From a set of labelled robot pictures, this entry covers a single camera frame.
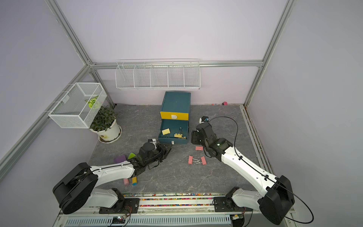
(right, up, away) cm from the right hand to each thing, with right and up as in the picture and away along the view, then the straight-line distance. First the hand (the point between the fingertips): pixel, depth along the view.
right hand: (194, 132), depth 80 cm
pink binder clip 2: (+6, -19, +9) cm, 22 cm away
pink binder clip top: (+4, -12, +14) cm, 18 cm away
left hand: (-12, -9, +3) cm, 15 cm away
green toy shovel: (-41, -16, +12) cm, 46 cm away
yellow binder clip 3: (-6, -4, +12) cm, 14 cm away
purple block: (-48, -18, +10) cm, 52 cm away
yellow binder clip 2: (-10, -3, +12) cm, 16 cm away
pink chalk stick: (-39, -28, -1) cm, 48 cm away
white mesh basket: (-69, +14, +2) cm, 70 cm away
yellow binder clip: (-19, -1, +13) cm, 23 cm away
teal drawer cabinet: (-14, +15, +31) cm, 37 cm away
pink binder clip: (-2, -18, +9) cm, 21 cm away
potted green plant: (-56, +4, +9) cm, 57 cm away
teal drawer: (-13, +3, +16) cm, 21 cm away
